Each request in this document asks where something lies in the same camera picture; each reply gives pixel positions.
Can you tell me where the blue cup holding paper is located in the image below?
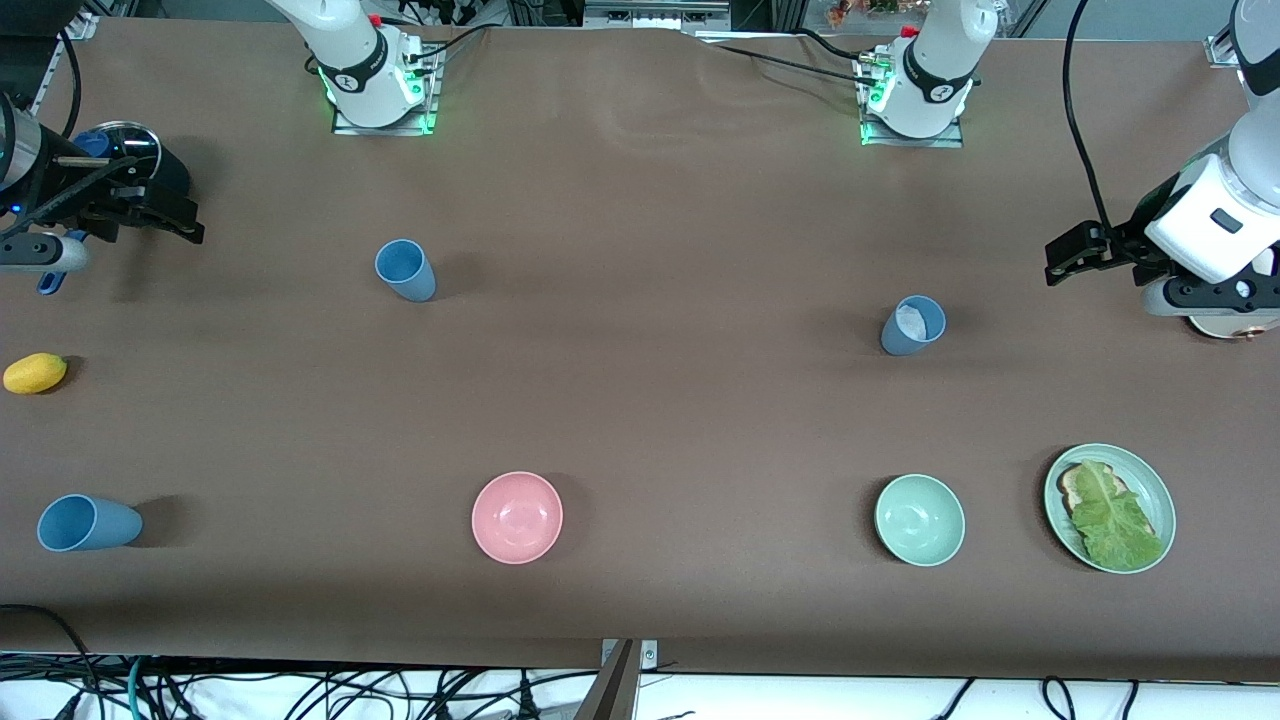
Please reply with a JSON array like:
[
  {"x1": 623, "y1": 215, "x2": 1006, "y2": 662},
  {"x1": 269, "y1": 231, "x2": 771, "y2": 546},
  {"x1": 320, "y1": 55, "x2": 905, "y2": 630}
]
[{"x1": 880, "y1": 294, "x2": 947, "y2": 357}]

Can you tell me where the blue plastic cup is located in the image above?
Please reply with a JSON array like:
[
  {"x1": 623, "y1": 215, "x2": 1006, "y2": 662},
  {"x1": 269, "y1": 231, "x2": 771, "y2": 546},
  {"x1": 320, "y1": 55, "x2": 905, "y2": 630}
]
[
  {"x1": 37, "y1": 494, "x2": 144, "y2": 553},
  {"x1": 375, "y1": 238, "x2": 438, "y2": 303}
]

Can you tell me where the glass lid blue knob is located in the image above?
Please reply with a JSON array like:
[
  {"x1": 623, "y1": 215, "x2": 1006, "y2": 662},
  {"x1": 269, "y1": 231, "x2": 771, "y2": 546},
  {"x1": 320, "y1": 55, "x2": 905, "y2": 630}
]
[{"x1": 68, "y1": 121, "x2": 163, "y2": 196}]

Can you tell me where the cream white cooking pot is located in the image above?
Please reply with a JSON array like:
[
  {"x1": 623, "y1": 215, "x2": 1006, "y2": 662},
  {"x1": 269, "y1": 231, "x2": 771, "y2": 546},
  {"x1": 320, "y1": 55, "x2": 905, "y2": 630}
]
[{"x1": 1185, "y1": 245, "x2": 1280, "y2": 342}]

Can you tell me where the yellow lemon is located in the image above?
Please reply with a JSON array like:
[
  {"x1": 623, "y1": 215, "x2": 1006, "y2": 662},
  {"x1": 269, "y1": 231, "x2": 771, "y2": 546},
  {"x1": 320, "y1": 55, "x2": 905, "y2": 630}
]
[{"x1": 3, "y1": 352, "x2": 69, "y2": 395}]

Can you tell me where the toast bread slice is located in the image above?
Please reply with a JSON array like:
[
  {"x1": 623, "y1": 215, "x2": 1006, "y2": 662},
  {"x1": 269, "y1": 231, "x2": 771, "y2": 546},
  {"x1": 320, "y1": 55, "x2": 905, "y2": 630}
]
[{"x1": 1058, "y1": 462, "x2": 1156, "y2": 541}]

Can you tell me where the mint green plate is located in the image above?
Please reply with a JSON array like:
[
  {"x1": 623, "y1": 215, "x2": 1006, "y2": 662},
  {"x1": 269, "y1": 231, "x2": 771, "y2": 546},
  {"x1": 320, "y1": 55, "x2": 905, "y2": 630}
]
[{"x1": 1043, "y1": 443, "x2": 1177, "y2": 575}]

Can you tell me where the green lettuce leaf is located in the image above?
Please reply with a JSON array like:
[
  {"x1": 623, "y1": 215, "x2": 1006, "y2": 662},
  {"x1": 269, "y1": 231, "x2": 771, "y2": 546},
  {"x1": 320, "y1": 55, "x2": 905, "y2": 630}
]
[{"x1": 1070, "y1": 460, "x2": 1166, "y2": 571}]

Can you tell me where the mint green bowl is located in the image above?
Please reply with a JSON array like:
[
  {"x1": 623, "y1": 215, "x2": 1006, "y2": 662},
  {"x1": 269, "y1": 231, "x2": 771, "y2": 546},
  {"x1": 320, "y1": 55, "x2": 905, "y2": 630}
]
[{"x1": 874, "y1": 473, "x2": 967, "y2": 568}]

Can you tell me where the pink bowl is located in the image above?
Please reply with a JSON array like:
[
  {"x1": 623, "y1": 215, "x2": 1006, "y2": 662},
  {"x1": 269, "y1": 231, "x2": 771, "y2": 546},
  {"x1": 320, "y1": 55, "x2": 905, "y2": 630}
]
[{"x1": 471, "y1": 471, "x2": 564, "y2": 565}]

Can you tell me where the grey power strip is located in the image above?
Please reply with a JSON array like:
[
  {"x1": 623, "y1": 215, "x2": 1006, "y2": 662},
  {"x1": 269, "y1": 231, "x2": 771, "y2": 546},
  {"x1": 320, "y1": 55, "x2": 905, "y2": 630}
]
[{"x1": 583, "y1": 0, "x2": 733, "y2": 31}]

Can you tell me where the dark metal leg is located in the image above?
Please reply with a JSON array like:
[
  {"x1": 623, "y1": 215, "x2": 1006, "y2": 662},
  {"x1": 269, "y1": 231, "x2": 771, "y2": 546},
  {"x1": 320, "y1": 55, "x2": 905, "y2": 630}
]
[{"x1": 572, "y1": 640, "x2": 637, "y2": 720}]

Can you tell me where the black pot blue handle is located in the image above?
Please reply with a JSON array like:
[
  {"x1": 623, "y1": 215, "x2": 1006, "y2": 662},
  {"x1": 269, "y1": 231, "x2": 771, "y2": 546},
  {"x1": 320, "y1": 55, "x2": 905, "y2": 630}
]
[{"x1": 38, "y1": 120, "x2": 193, "y2": 297}]

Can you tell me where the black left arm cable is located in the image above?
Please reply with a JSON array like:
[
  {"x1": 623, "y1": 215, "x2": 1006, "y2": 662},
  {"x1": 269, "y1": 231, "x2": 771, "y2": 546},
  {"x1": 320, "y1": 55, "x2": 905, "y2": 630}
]
[{"x1": 1062, "y1": 0, "x2": 1116, "y2": 236}]

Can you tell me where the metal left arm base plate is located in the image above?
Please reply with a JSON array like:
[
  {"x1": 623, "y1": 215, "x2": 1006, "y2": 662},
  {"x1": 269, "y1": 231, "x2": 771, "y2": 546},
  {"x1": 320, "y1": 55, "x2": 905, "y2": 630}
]
[{"x1": 858, "y1": 50, "x2": 966, "y2": 149}]

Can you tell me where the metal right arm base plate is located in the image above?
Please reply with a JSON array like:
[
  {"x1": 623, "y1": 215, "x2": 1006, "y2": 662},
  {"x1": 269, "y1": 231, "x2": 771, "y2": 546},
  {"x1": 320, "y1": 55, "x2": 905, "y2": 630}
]
[{"x1": 332, "y1": 40, "x2": 442, "y2": 136}]

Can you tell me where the black right base cable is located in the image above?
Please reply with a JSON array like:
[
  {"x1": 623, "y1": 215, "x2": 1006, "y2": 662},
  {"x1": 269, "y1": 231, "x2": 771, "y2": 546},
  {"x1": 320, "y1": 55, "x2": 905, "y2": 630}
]
[{"x1": 405, "y1": 22, "x2": 493, "y2": 63}]

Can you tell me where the long black left base cable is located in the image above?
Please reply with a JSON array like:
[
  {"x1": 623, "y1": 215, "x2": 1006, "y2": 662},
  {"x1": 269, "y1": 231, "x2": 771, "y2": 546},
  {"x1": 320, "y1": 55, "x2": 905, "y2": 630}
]
[{"x1": 695, "y1": 35, "x2": 866, "y2": 86}]

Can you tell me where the silver table edge bracket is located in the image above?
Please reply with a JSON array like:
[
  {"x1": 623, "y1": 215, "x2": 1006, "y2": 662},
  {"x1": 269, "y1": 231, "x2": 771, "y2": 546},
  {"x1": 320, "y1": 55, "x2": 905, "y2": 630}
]
[{"x1": 600, "y1": 640, "x2": 659, "y2": 673}]

